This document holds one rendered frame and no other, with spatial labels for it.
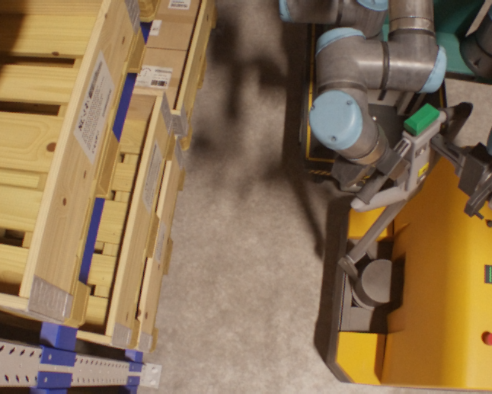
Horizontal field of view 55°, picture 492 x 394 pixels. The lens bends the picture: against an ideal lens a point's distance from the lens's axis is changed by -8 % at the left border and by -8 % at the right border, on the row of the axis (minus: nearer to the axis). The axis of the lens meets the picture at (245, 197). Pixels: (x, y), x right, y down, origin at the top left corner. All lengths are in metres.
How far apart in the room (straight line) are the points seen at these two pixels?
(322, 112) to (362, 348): 1.34
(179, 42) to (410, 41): 1.57
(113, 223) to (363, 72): 1.08
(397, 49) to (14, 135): 0.89
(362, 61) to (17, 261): 0.82
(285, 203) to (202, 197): 0.41
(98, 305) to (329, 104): 1.08
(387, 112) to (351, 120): 1.60
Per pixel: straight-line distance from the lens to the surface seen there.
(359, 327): 2.13
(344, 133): 0.84
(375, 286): 2.01
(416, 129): 1.12
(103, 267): 1.70
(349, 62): 0.90
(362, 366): 2.06
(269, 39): 2.98
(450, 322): 1.66
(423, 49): 0.95
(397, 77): 0.93
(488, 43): 1.74
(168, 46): 2.37
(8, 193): 1.24
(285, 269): 2.42
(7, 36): 1.49
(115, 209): 1.74
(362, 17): 1.57
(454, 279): 1.68
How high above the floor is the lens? 2.36
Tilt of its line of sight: 70 degrees down
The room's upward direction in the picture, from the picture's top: 1 degrees counter-clockwise
